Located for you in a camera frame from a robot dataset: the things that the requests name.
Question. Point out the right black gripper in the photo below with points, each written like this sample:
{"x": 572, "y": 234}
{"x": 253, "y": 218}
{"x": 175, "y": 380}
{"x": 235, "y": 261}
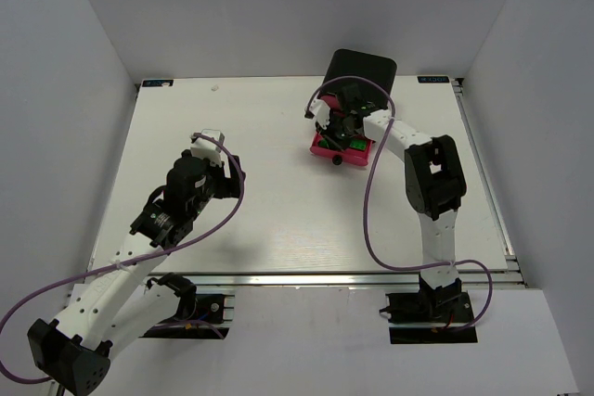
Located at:
{"x": 342, "y": 127}

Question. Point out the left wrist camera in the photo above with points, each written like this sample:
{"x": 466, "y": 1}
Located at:
{"x": 207, "y": 150}

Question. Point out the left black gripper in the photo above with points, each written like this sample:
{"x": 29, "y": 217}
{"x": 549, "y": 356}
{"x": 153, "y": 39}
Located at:
{"x": 227, "y": 181}

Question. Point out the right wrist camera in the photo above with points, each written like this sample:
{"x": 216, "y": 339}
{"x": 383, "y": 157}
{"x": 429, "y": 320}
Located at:
{"x": 319, "y": 111}

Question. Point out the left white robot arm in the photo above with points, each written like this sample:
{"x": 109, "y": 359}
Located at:
{"x": 76, "y": 348}

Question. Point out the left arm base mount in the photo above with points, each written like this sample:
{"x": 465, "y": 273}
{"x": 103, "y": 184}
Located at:
{"x": 199, "y": 314}

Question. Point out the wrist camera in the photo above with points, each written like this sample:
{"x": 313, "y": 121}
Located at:
{"x": 207, "y": 150}
{"x": 319, "y": 111}

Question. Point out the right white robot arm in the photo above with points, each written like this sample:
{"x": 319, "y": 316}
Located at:
{"x": 351, "y": 106}

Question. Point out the blue label sticker left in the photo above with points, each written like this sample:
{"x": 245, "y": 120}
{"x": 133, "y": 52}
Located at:
{"x": 150, "y": 83}

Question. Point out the black drawer housing box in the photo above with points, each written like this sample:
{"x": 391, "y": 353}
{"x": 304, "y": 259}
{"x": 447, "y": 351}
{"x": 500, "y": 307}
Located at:
{"x": 346, "y": 62}

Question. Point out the blue label sticker right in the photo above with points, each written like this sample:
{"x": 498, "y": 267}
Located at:
{"x": 433, "y": 79}

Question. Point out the blue label sticker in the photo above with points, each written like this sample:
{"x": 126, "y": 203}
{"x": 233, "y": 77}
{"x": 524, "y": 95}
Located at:
{"x": 150, "y": 83}
{"x": 433, "y": 79}

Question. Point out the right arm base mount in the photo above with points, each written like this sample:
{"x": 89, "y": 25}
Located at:
{"x": 430, "y": 316}

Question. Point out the pink drawer with black knob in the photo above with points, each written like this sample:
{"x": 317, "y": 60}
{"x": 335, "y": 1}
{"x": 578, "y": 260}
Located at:
{"x": 332, "y": 101}

